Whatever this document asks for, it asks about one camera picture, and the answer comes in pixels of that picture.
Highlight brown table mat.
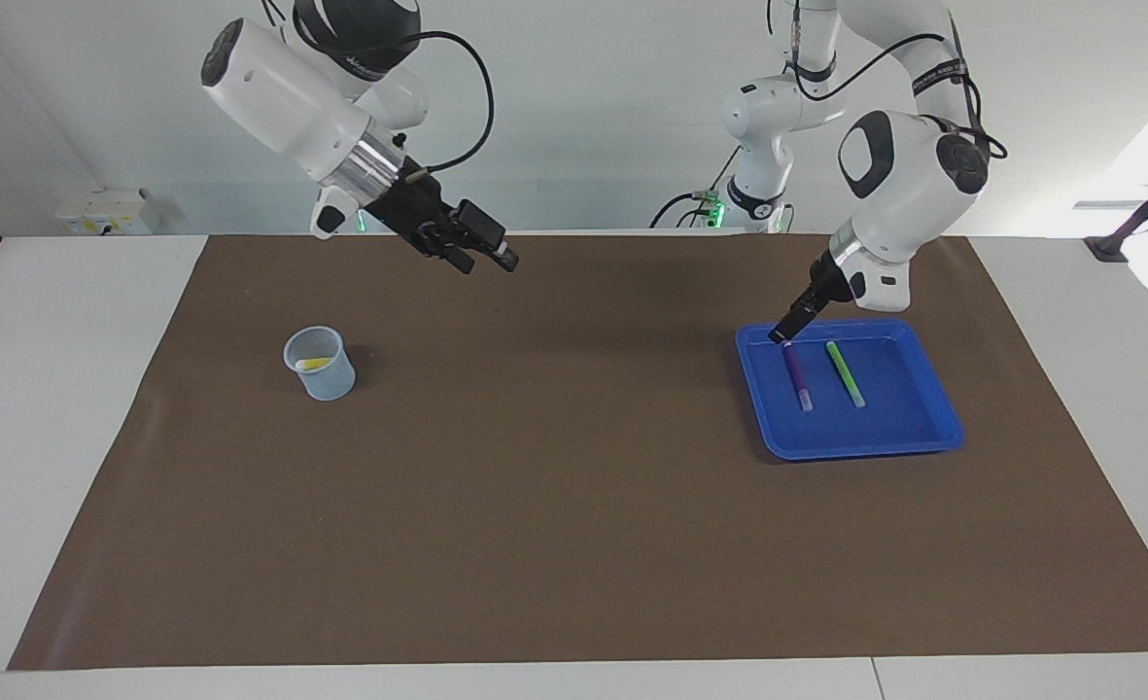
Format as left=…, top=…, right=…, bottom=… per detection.
left=7, top=233, right=1148, bottom=672

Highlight green marker pen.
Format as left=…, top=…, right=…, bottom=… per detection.
left=824, top=340, right=867, bottom=409

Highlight black pole with clamp base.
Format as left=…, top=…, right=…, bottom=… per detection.
left=1084, top=156, right=1148, bottom=263

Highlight purple marker pen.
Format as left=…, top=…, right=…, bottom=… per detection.
left=784, top=345, right=815, bottom=412

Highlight white wall socket box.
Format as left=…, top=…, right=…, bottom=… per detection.
left=56, top=189, right=161, bottom=236

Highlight blue plastic tray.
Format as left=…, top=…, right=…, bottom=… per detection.
left=735, top=318, right=966, bottom=461

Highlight black left arm base cable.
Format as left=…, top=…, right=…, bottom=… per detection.
left=649, top=146, right=742, bottom=230

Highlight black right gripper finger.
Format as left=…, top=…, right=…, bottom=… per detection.
left=418, top=233, right=477, bottom=276
left=452, top=199, right=521, bottom=273

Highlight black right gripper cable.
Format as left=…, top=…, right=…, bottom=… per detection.
left=394, top=31, right=495, bottom=181

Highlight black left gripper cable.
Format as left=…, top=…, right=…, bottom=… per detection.
left=766, top=0, right=1009, bottom=161

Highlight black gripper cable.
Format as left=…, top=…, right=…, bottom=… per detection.
left=394, top=31, right=495, bottom=181
left=766, top=0, right=1009, bottom=161

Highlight translucent plastic cup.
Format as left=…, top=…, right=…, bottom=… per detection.
left=283, top=326, right=357, bottom=402

